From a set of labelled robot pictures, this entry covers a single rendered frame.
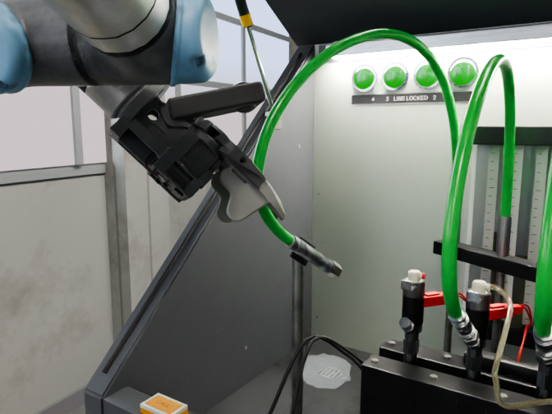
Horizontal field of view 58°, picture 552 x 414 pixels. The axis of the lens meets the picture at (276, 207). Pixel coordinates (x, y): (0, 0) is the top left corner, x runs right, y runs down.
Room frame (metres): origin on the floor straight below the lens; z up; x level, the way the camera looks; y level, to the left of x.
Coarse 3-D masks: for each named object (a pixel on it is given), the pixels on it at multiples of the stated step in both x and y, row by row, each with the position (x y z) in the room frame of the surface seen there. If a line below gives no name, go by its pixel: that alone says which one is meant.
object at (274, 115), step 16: (368, 32) 0.67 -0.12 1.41; (384, 32) 0.69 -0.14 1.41; (400, 32) 0.70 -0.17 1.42; (336, 48) 0.64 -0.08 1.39; (416, 48) 0.73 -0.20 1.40; (320, 64) 0.63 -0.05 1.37; (432, 64) 0.75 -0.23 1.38; (304, 80) 0.61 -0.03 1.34; (288, 96) 0.60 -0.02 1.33; (448, 96) 0.76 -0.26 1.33; (272, 112) 0.59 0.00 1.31; (448, 112) 0.77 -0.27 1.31; (272, 128) 0.59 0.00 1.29; (256, 144) 0.59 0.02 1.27; (256, 160) 0.58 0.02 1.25; (272, 224) 0.59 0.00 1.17; (288, 240) 0.60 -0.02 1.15
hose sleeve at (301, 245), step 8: (296, 240) 0.61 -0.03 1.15; (296, 248) 0.61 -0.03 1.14; (304, 248) 0.61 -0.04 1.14; (312, 248) 0.62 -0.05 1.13; (304, 256) 0.62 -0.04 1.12; (312, 256) 0.62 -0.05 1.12; (320, 256) 0.63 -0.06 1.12; (320, 264) 0.63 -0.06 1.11; (328, 264) 0.63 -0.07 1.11; (328, 272) 0.64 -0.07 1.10
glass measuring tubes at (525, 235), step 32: (480, 128) 0.81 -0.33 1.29; (544, 128) 0.76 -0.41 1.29; (480, 160) 0.82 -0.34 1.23; (544, 160) 0.78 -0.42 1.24; (480, 192) 0.81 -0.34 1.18; (544, 192) 0.78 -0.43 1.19; (480, 224) 0.81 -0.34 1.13; (512, 224) 0.80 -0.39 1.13; (512, 288) 0.80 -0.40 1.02; (512, 320) 0.78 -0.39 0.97
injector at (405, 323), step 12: (420, 288) 0.61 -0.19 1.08; (408, 300) 0.61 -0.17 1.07; (420, 300) 0.61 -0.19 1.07; (408, 312) 0.61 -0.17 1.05; (420, 312) 0.61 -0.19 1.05; (408, 324) 0.59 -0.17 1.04; (420, 324) 0.61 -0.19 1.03; (408, 336) 0.62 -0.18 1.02; (408, 348) 0.61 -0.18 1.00; (408, 360) 0.62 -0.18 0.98
